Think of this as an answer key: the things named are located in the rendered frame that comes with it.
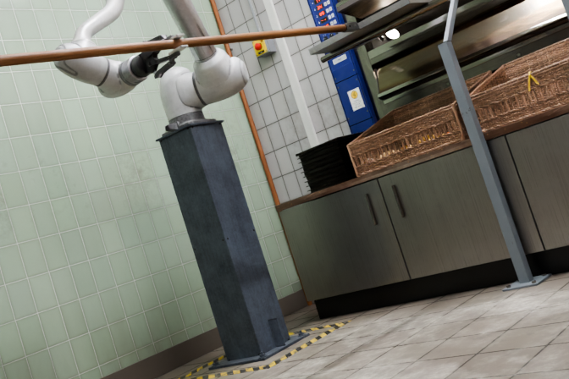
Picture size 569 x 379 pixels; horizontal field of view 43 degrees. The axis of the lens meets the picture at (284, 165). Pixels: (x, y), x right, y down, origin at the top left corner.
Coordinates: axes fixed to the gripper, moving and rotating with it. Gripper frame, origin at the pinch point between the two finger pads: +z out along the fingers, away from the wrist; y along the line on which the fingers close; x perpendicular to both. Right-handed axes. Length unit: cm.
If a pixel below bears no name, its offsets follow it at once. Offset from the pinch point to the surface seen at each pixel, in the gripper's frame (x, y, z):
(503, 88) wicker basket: -102, 47, 52
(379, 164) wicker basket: -101, 59, -11
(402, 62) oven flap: -155, 16, -14
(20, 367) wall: 25, 86, -120
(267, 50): -148, -20, -87
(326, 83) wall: -153, 10, -61
